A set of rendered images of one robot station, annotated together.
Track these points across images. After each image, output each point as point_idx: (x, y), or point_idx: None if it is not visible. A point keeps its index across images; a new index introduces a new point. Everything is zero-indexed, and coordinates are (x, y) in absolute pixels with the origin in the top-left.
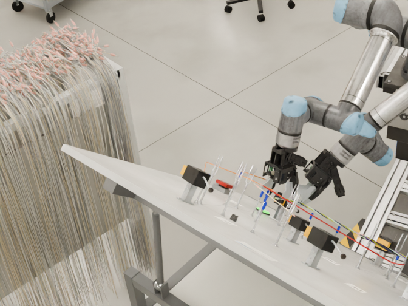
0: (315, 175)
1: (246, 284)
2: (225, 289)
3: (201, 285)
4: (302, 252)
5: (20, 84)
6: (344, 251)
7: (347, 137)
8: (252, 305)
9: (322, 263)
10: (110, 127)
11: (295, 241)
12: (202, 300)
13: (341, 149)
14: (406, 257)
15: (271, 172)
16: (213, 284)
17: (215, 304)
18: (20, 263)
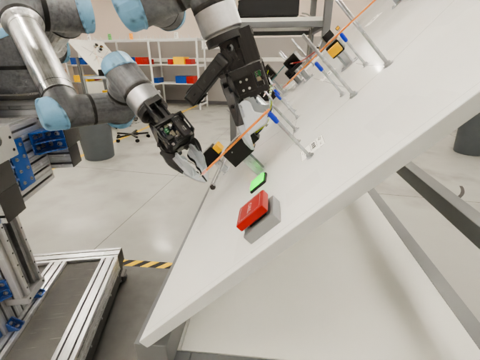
0: (186, 123)
1: (306, 279)
2: (337, 296)
3: (366, 330)
4: (370, 37)
5: None
6: (231, 173)
7: (138, 71)
8: (326, 261)
9: (358, 43)
10: None
11: (346, 63)
12: (383, 311)
13: (152, 86)
14: (271, 81)
15: (260, 79)
16: (346, 315)
17: (367, 293)
18: None
